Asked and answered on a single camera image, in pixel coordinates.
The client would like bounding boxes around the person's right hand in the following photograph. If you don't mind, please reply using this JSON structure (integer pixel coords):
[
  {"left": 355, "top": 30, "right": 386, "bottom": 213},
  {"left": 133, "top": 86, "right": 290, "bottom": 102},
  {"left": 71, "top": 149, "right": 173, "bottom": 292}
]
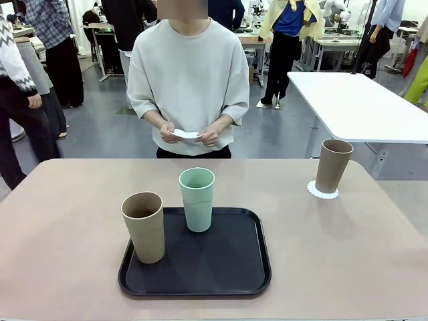
[{"left": 159, "top": 122, "right": 183, "bottom": 144}]

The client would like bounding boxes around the person's left hand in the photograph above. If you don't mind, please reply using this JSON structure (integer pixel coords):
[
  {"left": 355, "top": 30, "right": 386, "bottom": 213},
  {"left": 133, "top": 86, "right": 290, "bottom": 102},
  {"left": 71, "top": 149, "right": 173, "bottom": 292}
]
[{"left": 197, "top": 126, "right": 221, "bottom": 148}]

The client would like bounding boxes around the white paper doily coaster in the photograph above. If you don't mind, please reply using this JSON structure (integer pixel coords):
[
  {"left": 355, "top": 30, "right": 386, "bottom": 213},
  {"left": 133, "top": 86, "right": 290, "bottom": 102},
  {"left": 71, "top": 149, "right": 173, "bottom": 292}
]
[
  {"left": 306, "top": 179, "right": 340, "bottom": 201},
  {"left": 169, "top": 128, "right": 205, "bottom": 141}
]

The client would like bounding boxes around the pale green plastic cup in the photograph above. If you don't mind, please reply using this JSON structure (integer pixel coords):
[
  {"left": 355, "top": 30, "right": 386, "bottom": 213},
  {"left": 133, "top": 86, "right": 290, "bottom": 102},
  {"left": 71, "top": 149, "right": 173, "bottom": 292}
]
[{"left": 179, "top": 167, "right": 216, "bottom": 233}]

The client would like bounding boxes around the brown plastic cup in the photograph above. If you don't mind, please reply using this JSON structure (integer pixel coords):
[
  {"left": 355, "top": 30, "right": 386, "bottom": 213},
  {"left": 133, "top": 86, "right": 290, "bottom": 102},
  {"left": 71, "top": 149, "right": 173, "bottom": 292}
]
[
  {"left": 315, "top": 138, "right": 354, "bottom": 195},
  {"left": 120, "top": 191, "right": 166, "bottom": 265}
]

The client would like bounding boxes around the person's left forearm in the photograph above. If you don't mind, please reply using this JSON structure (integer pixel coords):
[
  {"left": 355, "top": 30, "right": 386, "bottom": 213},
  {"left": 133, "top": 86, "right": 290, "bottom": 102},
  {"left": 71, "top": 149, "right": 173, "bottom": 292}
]
[{"left": 209, "top": 113, "right": 235, "bottom": 134}]

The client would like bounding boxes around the person's right forearm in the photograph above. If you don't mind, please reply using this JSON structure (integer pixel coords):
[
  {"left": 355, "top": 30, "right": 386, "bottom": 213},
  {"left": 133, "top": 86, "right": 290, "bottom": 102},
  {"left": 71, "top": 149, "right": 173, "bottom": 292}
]
[{"left": 142, "top": 108, "right": 168, "bottom": 131}]

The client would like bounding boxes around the person in beige sweatshirt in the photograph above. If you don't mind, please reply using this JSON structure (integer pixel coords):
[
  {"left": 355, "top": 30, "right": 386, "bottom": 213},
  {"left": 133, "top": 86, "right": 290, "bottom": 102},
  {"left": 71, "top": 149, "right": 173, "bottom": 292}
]
[{"left": 126, "top": 0, "right": 251, "bottom": 160}]

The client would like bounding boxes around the wooden desk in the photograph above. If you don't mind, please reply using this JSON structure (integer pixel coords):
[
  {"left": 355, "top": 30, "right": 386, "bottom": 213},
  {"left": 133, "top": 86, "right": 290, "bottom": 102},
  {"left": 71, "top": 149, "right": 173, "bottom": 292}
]
[{"left": 237, "top": 35, "right": 274, "bottom": 88}]

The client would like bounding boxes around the person in yellow cardigan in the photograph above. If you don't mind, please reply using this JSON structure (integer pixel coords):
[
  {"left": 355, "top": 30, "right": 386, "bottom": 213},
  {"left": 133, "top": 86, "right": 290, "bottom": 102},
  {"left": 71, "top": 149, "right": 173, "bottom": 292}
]
[{"left": 259, "top": 0, "right": 326, "bottom": 106}]

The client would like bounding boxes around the person in black top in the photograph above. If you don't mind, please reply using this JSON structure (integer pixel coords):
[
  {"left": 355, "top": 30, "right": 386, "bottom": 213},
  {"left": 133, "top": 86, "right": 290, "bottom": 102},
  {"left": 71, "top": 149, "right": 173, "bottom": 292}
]
[{"left": 101, "top": 0, "right": 158, "bottom": 113}]

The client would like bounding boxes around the person in dark navy top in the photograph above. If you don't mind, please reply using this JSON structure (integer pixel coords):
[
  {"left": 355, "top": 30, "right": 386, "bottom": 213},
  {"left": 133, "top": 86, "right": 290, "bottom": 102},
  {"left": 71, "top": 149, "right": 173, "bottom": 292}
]
[{"left": 209, "top": 0, "right": 246, "bottom": 33}]

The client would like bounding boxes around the grey metal-legged desk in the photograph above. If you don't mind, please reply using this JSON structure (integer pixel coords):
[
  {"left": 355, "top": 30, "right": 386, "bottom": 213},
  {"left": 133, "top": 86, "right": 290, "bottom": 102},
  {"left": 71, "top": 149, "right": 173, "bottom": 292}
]
[{"left": 81, "top": 22, "right": 116, "bottom": 83}]

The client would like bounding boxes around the black plastic tray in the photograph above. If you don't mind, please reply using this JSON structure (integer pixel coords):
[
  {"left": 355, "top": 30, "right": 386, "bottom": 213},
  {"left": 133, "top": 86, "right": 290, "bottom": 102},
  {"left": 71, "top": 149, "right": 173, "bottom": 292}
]
[{"left": 117, "top": 207, "right": 272, "bottom": 300}]

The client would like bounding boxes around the white rectangular table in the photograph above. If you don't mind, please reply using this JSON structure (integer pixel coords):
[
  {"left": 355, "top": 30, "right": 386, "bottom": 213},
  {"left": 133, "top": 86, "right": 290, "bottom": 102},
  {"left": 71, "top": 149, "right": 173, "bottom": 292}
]
[{"left": 286, "top": 71, "right": 428, "bottom": 181}]

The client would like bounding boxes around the person in grey skirt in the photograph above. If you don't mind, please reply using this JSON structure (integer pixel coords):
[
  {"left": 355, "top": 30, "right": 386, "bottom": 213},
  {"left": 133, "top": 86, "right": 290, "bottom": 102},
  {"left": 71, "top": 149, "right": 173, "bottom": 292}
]
[{"left": 15, "top": 36, "right": 70, "bottom": 140}]

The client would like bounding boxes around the grey workbench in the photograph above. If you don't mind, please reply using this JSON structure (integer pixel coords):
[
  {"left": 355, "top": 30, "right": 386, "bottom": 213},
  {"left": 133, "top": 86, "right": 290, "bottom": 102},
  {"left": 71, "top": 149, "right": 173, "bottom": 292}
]
[{"left": 302, "top": 31, "right": 367, "bottom": 73}]

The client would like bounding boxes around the person in plaid shirt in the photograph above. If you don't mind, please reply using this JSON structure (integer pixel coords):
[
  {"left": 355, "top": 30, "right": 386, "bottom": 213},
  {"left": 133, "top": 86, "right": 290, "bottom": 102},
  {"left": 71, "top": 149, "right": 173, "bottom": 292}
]
[{"left": 23, "top": 0, "right": 85, "bottom": 108}]

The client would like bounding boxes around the person in zigzag sweater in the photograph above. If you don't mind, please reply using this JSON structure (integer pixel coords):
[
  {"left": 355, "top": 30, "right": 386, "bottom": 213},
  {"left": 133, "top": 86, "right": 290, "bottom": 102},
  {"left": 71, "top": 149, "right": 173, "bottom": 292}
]
[{"left": 0, "top": 5, "right": 63, "bottom": 191}]

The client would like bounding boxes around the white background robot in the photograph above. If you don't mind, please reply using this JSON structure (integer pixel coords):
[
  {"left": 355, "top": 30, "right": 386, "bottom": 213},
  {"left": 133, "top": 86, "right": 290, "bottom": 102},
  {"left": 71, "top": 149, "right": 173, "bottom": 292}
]
[{"left": 322, "top": 0, "right": 352, "bottom": 33}]

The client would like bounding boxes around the black stand pole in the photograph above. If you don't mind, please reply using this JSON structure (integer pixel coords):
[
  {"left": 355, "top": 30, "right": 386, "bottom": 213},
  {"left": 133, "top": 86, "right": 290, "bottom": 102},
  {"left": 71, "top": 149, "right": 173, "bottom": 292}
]
[{"left": 349, "top": 0, "right": 377, "bottom": 76}]

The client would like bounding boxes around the person in light blue shirt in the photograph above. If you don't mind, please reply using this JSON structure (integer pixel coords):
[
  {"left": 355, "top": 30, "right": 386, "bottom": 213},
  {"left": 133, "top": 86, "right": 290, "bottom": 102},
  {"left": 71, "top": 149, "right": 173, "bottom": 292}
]
[{"left": 362, "top": 0, "right": 407, "bottom": 80}]

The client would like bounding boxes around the red bag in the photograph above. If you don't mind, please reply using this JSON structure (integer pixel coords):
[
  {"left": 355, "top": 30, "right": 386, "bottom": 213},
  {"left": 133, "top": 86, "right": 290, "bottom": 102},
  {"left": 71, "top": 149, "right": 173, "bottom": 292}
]
[{"left": 403, "top": 46, "right": 419, "bottom": 80}]

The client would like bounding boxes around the person in lime green trousers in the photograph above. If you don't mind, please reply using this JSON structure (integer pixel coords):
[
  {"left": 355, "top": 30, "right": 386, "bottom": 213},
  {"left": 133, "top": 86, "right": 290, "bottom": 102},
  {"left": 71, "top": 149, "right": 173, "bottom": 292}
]
[{"left": 403, "top": 19, "right": 428, "bottom": 105}]

